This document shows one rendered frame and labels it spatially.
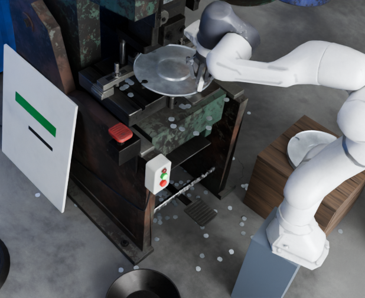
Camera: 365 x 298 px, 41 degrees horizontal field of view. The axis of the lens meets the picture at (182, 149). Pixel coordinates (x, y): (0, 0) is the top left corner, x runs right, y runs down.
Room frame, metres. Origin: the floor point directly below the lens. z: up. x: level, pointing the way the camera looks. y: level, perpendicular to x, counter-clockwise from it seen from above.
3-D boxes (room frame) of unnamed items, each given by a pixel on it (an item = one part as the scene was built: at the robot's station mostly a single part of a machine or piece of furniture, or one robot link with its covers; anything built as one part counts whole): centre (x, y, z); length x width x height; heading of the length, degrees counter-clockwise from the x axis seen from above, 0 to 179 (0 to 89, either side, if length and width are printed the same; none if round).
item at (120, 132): (1.09, 0.20, 0.72); 0.07 x 0.06 x 0.08; 50
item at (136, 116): (1.49, 0.17, 0.68); 0.45 x 0.30 x 0.06; 140
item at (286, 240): (0.97, -0.44, 0.52); 0.22 x 0.19 x 0.14; 61
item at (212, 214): (1.40, 0.06, 0.14); 0.59 x 0.10 x 0.05; 50
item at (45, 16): (1.38, 0.45, 0.45); 0.92 x 0.12 x 0.90; 50
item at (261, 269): (0.99, -0.40, 0.23); 0.18 x 0.18 x 0.45; 61
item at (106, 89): (1.36, 0.28, 0.76); 0.17 x 0.06 x 0.10; 140
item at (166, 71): (1.41, 0.07, 0.78); 0.29 x 0.29 x 0.01
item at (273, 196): (1.49, -0.60, 0.18); 0.40 x 0.38 x 0.35; 53
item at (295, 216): (1.03, -0.42, 0.71); 0.18 x 0.11 x 0.25; 150
